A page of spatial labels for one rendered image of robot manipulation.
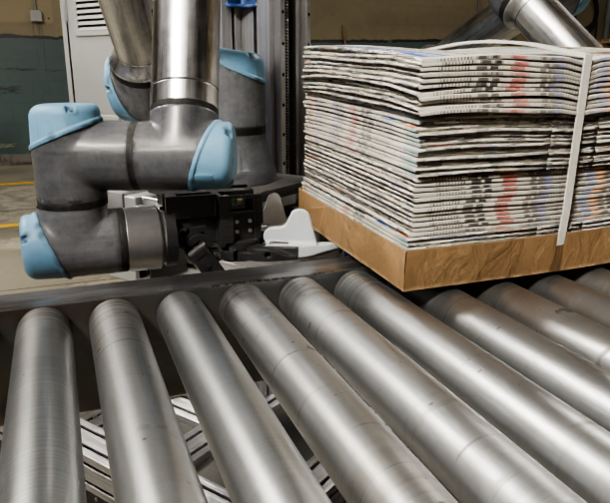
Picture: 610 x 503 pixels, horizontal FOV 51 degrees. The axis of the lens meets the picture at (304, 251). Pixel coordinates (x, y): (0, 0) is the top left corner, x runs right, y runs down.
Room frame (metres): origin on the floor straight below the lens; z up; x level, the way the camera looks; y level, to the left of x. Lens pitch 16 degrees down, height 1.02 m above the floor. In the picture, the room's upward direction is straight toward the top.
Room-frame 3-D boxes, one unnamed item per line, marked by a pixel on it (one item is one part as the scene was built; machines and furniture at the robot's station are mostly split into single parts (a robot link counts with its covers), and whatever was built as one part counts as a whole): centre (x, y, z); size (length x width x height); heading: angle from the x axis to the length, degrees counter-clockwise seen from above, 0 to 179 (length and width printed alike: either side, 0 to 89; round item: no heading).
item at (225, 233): (0.76, 0.11, 0.83); 0.12 x 0.08 x 0.09; 110
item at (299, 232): (0.75, 0.00, 0.83); 0.09 x 0.03 x 0.06; 82
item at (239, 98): (1.16, 0.13, 0.98); 0.13 x 0.12 x 0.14; 90
